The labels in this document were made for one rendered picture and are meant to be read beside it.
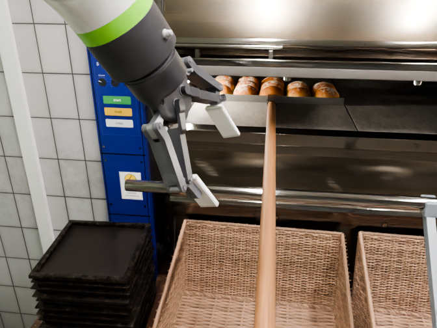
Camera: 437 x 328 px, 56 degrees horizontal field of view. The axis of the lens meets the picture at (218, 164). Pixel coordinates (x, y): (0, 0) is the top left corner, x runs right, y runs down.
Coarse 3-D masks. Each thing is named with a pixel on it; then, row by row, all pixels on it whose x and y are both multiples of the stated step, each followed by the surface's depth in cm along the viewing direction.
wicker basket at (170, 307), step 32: (192, 224) 145; (224, 224) 143; (192, 256) 147; (224, 256) 145; (256, 256) 143; (288, 256) 141; (320, 256) 140; (192, 288) 149; (224, 288) 147; (288, 288) 143; (320, 288) 142; (160, 320) 117; (192, 320) 137; (224, 320) 137; (288, 320) 137; (320, 320) 137; (352, 320) 113
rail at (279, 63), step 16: (208, 64) 109; (224, 64) 109; (240, 64) 108; (256, 64) 108; (272, 64) 107; (288, 64) 107; (304, 64) 106; (320, 64) 106; (336, 64) 105; (352, 64) 105; (368, 64) 104; (384, 64) 104; (400, 64) 103; (416, 64) 103; (432, 64) 102
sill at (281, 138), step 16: (192, 128) 134; (208, 128) 134; (240, 128) 134; (256, 128) 134; (288, 128) 134; (288, 144) 131; (304, 144) 130; (320, 144) 130; (336, 144) 129; (352, 144) 128; (368, 144) 128; (384, 144) 127; (400, 144) 126; (416, 144) 126; (432, 144) 125
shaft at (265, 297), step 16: (272, 112) 140; (272, 128) 126; (272, 144) 114; (272, 160) 105; (272, 176) 97; (272, 192) 90; (272, 208) 84; (272, 224) 79; (272, 240) 74; (272, 256) 70; (272, 272) 66; (256, 288) 64; (272, 288) 63; (256, 304) 61; (272, 304) 60; (256, 320) 58; (272, 320) 57
